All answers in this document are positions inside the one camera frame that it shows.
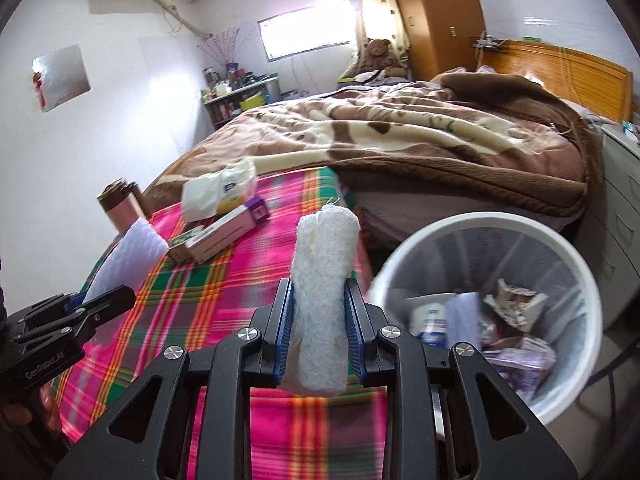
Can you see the white towel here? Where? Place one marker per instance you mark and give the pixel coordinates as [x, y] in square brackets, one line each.
[322, 300]

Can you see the air conditioner pipe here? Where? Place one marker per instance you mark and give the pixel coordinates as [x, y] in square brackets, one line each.
[182, 17]

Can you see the person's left hand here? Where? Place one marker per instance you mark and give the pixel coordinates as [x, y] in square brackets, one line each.
[47, 410]

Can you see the pink mug with brown lid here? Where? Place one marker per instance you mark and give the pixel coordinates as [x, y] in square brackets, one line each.
[120, 207]

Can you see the wooden headboard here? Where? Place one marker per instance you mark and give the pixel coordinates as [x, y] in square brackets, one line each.
[565, 75]

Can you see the brown teddy bear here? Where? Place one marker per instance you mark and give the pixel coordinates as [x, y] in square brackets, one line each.
[377, 57]

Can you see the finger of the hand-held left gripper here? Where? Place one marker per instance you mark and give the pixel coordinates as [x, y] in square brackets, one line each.
[105, 302]
[55, 307]

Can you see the white and purple medicine box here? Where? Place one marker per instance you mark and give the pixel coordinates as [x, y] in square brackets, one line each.
[225, 232]

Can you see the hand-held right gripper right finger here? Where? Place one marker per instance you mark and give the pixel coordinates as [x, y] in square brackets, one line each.
[356, 332]

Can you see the white foam sheet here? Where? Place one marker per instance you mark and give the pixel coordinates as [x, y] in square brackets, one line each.
[127, 255]

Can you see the tall pink milk carton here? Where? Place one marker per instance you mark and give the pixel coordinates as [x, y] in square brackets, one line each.
[525, 367]

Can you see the white waste bin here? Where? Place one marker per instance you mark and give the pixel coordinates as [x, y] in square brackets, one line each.
[575, 310]

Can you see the plaid bed sheet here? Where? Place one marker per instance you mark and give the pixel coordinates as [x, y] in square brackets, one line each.
[200, 310]

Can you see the patterned curtain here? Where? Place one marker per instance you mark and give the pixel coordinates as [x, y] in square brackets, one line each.
[370, 5]

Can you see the grey bedside cabinet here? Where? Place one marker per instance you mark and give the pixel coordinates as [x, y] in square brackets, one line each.
[620, 220]

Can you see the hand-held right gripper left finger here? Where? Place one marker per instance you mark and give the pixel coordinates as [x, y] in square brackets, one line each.
[284, 332]

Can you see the yellow tissue pack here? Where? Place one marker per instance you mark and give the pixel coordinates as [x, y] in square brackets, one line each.
[215, 190]

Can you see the white yogurt cup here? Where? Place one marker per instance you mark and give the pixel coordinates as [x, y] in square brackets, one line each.
[432, 320]

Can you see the cluttered shelf unit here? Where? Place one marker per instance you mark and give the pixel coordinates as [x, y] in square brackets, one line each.
[240, 100]

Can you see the window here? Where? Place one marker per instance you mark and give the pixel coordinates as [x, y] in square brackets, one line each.
[305, 30]

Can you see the brown patterned blanket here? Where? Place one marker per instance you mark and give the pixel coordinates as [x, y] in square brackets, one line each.
[425, 140]

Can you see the wooden wardrobe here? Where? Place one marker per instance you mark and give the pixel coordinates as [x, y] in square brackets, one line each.
[435, 15]

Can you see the printed paper wrapper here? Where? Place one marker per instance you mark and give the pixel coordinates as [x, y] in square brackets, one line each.
[515, 305]

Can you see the red knot ornament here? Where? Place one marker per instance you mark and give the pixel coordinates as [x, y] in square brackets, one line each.
[38, 87]

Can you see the silver wall mirror sheet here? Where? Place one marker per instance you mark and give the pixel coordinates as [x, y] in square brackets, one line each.
[62, 77]

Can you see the dried branch decoration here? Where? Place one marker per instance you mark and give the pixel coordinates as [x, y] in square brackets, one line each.
[225, 47]

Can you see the green and white box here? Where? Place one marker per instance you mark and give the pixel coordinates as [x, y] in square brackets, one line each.
[182, 245]

